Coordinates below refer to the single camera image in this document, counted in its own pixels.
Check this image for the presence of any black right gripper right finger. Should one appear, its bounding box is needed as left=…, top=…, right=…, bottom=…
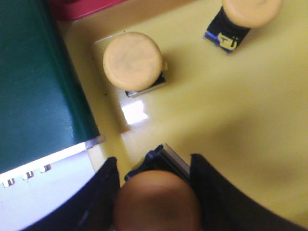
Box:
left=190, top=154, right=304, bottom=231

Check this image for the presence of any yellow plastic tray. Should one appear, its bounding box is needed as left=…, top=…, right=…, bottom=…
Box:
left=59, top=0, right=308, bottom=227

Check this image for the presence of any green conveyor belt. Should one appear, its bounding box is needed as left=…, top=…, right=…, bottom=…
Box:
left=0, top=0, right=100, bottom=173

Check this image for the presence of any aluminium conveyor frame rail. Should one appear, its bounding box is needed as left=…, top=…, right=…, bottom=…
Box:
left=0, top=135, right=105, bottom=188

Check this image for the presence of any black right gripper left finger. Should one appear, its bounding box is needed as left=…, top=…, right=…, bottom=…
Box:
left=24, top=157, right=120, bottom=231

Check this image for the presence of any yellow mushroom push button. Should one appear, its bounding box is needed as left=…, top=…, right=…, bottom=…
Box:
left=204, top=0, right=282, bottom=54
left=113, top=144, right=202, bottom=231
left=103, top=32, right=167, bottom=97

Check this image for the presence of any red plastic tray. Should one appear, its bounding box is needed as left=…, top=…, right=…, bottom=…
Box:
left=48, top=0, right=123, bottom=21

